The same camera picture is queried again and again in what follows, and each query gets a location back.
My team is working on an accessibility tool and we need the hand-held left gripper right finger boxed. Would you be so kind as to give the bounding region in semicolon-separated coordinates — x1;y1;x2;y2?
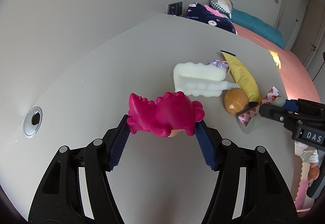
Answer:
195;121;299;224

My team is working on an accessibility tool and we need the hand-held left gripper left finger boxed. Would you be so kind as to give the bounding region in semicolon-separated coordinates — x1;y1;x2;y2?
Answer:
28;114;131;224

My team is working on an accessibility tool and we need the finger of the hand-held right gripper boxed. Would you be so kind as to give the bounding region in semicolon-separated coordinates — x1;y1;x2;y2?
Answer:
284;98;325;117
258;103;299;134

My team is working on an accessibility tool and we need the grey packet with red print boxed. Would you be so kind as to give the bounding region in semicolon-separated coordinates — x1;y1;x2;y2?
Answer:
237;86;288;135

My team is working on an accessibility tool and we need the pink dinosaur toy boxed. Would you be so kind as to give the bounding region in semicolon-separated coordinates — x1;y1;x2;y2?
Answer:
126;91;205;138

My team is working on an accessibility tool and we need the pink bed sheet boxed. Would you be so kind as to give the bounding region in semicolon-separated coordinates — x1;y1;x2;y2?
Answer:
232;22;322;102

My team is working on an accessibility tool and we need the orange round toy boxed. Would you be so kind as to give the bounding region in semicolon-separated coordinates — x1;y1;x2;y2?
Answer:
224;88;250;115

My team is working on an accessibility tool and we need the yellow snack packet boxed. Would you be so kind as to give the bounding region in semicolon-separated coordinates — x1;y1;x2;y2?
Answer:
220;49;262;102

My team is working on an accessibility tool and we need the white wavy sponge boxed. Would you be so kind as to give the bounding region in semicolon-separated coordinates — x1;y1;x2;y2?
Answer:
173;61;240;97

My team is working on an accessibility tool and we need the teal pillow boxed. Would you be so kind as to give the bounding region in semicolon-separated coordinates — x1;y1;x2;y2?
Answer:
230;9;285;50

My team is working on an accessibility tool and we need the white door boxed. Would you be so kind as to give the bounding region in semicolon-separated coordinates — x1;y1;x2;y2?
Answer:
275;0;311;34

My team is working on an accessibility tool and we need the pink blanket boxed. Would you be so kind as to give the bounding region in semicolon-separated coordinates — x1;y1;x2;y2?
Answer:
203;4;230;20

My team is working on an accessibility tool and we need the navy printed blanket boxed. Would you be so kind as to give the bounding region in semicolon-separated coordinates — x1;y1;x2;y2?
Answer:
184;2;236;35

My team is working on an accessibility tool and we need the checked pillow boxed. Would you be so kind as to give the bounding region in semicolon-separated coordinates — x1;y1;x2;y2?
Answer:
209;0;233;18

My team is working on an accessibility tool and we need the purple hair tie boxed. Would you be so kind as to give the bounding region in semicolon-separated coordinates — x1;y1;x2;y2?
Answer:
210;60;230;72

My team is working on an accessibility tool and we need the metal cable grommet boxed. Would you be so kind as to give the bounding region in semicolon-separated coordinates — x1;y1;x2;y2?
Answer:
23;106;43;138

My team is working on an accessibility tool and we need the black wall panel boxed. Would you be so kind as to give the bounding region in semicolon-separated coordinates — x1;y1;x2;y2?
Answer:
168;1;183;16

